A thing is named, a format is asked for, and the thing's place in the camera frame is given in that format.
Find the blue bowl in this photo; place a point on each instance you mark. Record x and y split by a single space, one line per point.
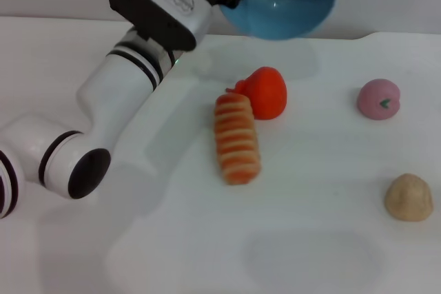
286 1

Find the orange striped long bread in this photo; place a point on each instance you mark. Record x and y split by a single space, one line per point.
237 139

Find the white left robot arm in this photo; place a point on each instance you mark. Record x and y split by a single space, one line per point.
113 84

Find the beige round bread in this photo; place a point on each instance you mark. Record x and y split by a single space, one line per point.
409 197

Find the red pear toy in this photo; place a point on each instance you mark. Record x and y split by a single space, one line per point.
267 96

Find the pink peach toy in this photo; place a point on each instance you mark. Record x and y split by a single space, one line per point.
378 99

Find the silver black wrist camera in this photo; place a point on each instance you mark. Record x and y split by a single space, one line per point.
155 1

